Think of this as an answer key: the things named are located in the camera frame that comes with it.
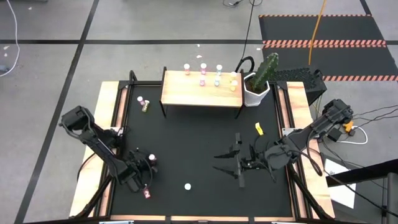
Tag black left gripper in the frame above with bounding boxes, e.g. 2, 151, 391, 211
128, 148, 159, 175

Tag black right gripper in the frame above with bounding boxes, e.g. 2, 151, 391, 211
212, 133, 282, 189

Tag wooden shelf with black legs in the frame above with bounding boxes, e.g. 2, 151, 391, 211
159, 66, 245, 119

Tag black table mat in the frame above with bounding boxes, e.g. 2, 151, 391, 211
109, 84, 294, 218

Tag white planter pot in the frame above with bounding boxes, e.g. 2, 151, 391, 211
243, 72, 271, 108

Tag green cactus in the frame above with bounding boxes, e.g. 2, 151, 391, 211
250, 52, 280, 93

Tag black power adapter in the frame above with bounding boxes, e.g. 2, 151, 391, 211
328, 128, 343, 142

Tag black perforated box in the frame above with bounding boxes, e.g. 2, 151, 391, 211
273, 67, 328, 105

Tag white paper sheet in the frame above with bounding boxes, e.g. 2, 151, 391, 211
323, 157, 358, 210

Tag black desk board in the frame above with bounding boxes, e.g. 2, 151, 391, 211
325, 159, 398, 188

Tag black striped-edge floor mat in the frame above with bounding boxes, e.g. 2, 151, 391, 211
258, 14, 398, 82

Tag black aluminium table frame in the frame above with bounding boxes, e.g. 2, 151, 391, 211
73, 70, 333, 224

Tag black hose loop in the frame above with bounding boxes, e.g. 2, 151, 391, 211
235, 55, 255, 73

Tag white power cable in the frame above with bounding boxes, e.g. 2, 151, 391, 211
337, 125, 369, 146

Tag thin black hanging cable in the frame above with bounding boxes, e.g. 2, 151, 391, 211
243, 0, 256, 52

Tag black floor cables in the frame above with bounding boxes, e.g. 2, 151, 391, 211
351, 104, 398, 125

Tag yellow-orange hanging cable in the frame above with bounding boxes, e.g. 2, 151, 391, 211
307, 0, 328, 66

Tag grey metal post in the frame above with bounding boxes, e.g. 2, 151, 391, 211
381, 172, 398, 224

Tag white floor cable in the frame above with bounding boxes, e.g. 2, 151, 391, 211
0, 0, 21, 77

